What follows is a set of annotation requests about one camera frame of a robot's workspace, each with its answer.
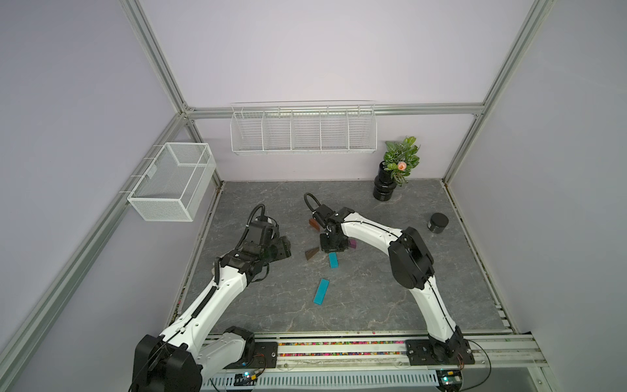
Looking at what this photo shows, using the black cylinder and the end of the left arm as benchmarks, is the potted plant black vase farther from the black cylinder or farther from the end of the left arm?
the end of the left arm

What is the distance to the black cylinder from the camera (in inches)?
39.8

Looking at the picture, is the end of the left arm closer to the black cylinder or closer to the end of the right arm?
the end of the right arm

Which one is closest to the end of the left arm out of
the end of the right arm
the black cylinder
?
the end of the right arm
